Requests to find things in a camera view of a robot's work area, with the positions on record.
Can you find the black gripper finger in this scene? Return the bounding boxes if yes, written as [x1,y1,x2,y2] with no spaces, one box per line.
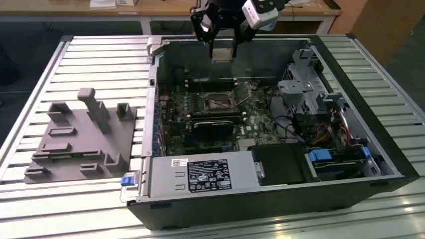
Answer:
[191,7,219,59]
[231,17,256,58]

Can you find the black CPU socket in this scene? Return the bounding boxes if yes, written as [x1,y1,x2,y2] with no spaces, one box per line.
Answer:
[204,92,236,112]

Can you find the silver metal drive cage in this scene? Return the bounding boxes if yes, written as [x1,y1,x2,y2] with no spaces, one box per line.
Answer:
[277,49,347,116]

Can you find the white cardboard box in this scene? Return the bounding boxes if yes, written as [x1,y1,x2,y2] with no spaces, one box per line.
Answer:
[90,0,119,11]

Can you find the green motherboard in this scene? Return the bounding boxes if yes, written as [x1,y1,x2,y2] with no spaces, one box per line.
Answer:
[158,79,277,155]

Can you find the black graphics card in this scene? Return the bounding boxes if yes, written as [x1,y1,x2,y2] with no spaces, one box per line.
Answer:
[191,119,235,136]

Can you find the brown wooden cabinet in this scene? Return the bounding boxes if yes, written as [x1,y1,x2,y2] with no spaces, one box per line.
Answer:
[328,0,425,66]

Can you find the silver chipset heatsink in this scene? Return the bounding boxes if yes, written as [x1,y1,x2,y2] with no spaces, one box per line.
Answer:
[237,138,257,150]

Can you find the black plastic fan shroud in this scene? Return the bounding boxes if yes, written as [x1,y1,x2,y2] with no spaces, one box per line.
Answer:
[248,143,313,187]

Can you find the hard disk in blue carrier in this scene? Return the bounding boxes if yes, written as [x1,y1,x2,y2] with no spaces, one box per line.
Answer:
[305,147,367,179]

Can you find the grey power supply unit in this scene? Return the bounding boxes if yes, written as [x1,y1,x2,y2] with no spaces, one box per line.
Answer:
[146,150,264,198]

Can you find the grey plastic parts rack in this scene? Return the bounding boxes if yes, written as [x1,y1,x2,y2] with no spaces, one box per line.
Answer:
[23,87,139,185]

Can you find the blue case latch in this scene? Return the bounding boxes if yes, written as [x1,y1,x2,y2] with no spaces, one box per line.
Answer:
[122,174,139,186]

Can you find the black open PC case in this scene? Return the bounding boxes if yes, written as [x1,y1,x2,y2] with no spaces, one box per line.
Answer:
[126,33,420,231]

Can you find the white and silver wrist camera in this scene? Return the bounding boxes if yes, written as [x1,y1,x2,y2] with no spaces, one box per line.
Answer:
[241,0,280,32]

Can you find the wooden desk with white frame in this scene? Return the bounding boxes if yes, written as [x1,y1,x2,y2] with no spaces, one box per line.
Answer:
[0,0,343,35]

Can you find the orange and yellow wire bundle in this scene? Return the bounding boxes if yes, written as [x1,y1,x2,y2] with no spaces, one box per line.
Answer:
[311,108,353,150]

